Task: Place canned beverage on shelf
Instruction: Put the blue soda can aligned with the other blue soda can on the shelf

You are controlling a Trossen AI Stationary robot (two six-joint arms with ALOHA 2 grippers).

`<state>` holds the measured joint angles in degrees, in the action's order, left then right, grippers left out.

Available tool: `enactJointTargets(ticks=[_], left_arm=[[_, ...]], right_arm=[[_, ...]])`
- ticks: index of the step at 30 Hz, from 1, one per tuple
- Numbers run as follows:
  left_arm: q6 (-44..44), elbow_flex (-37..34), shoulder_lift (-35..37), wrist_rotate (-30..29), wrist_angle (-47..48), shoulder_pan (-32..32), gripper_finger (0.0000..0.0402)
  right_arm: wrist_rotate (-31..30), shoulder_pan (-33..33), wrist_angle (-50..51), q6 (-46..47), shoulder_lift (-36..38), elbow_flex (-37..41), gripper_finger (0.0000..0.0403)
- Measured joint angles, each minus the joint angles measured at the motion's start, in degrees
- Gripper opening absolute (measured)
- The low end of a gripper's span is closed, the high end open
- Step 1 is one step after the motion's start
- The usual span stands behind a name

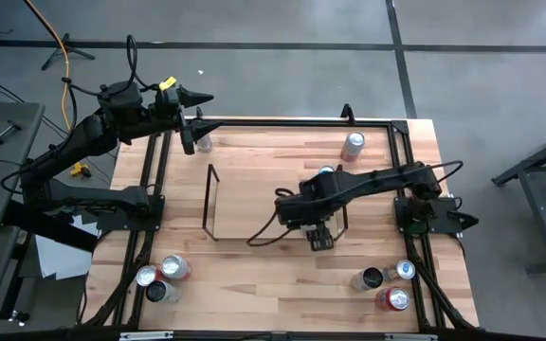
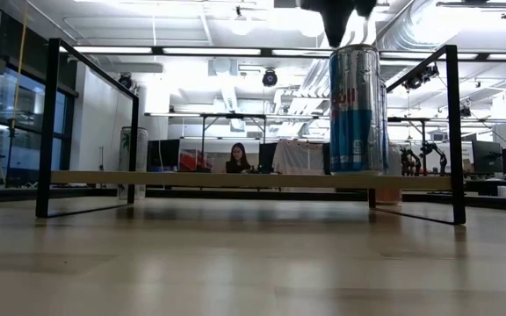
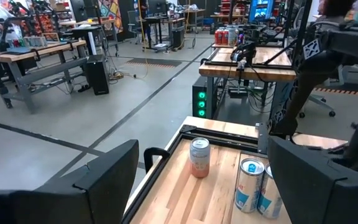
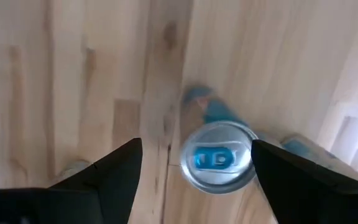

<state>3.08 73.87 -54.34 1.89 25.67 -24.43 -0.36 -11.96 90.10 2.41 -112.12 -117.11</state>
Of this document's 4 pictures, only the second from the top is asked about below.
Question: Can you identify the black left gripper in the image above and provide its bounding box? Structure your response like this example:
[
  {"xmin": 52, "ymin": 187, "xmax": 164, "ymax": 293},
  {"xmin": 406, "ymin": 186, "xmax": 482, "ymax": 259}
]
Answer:
[{"xmin": 299, "ymin": 0, "xmax": 379, "ymax": 49}]

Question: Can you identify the black aluminium table frame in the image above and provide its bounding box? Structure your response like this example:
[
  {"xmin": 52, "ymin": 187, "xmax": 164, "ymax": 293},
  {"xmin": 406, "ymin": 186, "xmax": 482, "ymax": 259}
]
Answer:
[{"xmin": 0, "ymin": 186, "xmax": 506, "ymax": 215}]

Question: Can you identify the person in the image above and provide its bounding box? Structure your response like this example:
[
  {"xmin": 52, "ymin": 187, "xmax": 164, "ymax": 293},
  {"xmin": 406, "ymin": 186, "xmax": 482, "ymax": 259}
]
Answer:
[{"xmin": 224, "ymin": 141, "xmax": 253, "ymax": 175}]

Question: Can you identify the long ceiling light strip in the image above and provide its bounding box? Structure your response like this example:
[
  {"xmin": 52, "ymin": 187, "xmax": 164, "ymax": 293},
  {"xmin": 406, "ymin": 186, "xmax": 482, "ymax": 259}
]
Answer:
[{"xmin": 59, "ymin": 45, "xmax": 506, "ymax": 61}]

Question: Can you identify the yellow cable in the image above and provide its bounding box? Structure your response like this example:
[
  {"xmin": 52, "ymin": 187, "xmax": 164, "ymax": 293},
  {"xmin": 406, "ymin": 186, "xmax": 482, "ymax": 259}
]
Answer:
[{"xmin": 10, "ymin": 0, "xmax": 31, "ymax": 131}]

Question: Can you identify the red white box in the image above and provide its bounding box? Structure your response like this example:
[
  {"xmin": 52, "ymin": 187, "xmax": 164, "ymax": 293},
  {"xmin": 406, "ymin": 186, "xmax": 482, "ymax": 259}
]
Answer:
[{"xmin": 178, "ymin": 147, "xmax": 214, "ymax": 173}]

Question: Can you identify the white cloth cover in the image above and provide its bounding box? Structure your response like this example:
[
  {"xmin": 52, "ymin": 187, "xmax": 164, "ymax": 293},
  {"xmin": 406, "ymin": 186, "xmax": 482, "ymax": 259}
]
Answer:
[{"xmin": 271, "ymin": 139, "xmax": 331, "ymax": 176}]

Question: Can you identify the silver blue energy drink can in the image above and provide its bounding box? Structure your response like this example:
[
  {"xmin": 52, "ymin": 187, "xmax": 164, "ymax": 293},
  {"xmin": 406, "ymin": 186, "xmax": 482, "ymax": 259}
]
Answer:
[{"xmin": 328, "ymin": 43, "xmax": 383, "ymax": 176}]

